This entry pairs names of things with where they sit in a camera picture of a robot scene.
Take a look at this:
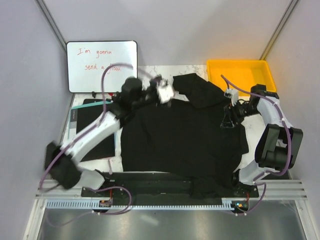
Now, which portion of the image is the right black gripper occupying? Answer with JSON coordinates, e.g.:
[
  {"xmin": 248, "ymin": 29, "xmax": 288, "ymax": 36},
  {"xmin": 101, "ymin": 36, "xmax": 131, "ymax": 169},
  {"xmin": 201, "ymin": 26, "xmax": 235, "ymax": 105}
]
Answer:
[{"xmin": 220, "ymin": 99, "xmax": 260, "ymax": 129}]

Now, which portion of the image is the black long sleeve shirt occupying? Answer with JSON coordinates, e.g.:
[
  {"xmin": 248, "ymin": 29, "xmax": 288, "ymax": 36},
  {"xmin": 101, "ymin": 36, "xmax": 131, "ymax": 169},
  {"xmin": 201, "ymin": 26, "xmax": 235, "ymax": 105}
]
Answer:
[{"xmin": 120, "ymin": 73, "xmax": 249, "ymax": 199}]

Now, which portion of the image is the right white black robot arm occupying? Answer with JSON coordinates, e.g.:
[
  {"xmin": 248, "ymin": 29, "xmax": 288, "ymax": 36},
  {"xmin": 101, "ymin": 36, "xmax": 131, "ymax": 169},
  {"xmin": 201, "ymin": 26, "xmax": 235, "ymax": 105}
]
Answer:
[{"xmin": 220, "ymin": 84, "xmax": 304, "ymax": 197}]

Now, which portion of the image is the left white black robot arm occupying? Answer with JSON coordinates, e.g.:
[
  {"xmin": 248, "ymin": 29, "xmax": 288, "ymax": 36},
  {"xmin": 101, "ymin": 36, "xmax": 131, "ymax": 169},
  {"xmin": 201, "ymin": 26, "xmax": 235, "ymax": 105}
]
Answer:
[{"xmin": 44, "ymin": 75, "xmax": 166, "ymax": 197}]

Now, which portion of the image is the yellow plastic bin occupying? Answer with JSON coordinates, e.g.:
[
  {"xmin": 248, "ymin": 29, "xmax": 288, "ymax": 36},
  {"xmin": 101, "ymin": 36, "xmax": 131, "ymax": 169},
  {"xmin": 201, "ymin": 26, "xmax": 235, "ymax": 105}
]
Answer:
[{"xmin": 206, "ymin": 59, "xmax": 277, "ymax": 92}]

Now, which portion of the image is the teal and white packaging board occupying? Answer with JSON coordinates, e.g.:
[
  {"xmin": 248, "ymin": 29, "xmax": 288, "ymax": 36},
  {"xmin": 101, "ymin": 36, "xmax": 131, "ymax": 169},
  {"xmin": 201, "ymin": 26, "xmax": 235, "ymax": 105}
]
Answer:
[{"xmin": 68, "ymin": 98, "xmax": 115, "ymax": 156}]

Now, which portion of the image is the white whiteboard with red writing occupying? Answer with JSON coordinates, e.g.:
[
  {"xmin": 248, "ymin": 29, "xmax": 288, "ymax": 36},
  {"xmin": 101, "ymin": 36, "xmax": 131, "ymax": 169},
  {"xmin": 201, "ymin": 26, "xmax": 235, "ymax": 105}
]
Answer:
[{"xmin": 66, "ymin": 40, "xmax": 138, "ymax": 93}]

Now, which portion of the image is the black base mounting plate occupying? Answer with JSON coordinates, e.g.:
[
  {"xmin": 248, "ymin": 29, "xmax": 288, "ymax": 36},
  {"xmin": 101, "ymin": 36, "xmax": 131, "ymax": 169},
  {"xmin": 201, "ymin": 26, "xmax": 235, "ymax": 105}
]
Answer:
[{"xmin": 81, "ymin": 172, "xmax": 259, "ymax": 205}]

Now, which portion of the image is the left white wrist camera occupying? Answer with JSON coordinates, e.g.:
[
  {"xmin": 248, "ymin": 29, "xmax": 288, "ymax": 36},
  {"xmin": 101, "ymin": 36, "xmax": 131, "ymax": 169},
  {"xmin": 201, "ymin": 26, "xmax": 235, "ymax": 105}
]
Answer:
[{"xmin": 156, "ymin": 79, "xmax": 175, "ymax": 104}]

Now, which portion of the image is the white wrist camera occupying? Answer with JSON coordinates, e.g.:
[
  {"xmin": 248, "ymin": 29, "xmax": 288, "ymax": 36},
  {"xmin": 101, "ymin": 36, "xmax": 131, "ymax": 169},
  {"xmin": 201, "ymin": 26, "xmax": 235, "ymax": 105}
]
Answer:
[
  {"xmin": 224, "ymin": 88, "xmax": 239, "ymax": 106},
  {"xmin": 156, "ymin": 79, "xmax": 175, "ymax": 104}
]

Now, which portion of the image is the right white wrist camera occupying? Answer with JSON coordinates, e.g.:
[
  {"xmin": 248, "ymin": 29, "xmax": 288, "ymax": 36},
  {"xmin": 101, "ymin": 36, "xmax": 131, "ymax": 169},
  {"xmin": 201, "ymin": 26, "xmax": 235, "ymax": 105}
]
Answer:
[{"xmin": 224, "ymin": 88, "xmax": 239, "ymax": 106}]

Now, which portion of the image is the aluminium frame rail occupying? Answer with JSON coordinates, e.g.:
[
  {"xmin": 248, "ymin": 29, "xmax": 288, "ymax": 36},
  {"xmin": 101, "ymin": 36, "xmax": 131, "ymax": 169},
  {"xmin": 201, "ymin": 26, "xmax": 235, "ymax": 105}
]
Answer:
[{"xmin": 35, "ymin": 179, "xmax": 307, "ymax": 201}]

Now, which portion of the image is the white slotted cable duct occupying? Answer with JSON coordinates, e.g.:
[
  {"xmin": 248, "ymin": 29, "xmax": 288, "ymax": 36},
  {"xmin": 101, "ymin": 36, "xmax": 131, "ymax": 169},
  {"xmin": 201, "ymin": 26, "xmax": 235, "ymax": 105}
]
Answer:
[{"xmin": 45, "ymin": 198, "xmax": 250, "ymax": 210}]

